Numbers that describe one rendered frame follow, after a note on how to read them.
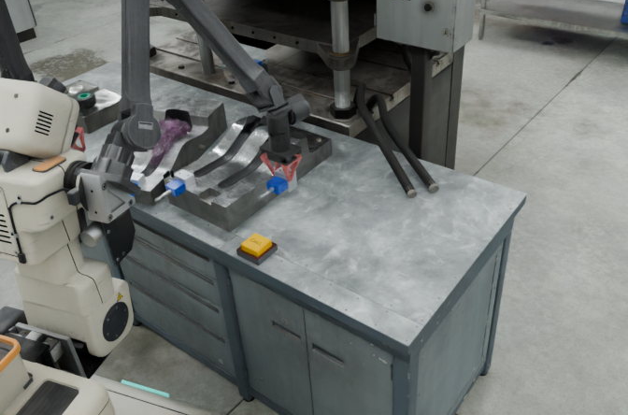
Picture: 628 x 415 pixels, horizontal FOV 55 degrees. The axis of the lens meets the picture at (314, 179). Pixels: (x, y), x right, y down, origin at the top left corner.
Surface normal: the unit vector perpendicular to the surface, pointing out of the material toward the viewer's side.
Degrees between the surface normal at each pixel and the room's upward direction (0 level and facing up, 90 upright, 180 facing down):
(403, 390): 90
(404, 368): 90
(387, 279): 0
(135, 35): 62
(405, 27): 90
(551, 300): 0
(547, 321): 0
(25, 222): 82
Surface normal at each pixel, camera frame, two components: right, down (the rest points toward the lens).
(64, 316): -0.35, 0.42
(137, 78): 0.59, -0.07
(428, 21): -0.61, 0.47
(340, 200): -0.06, -0.83
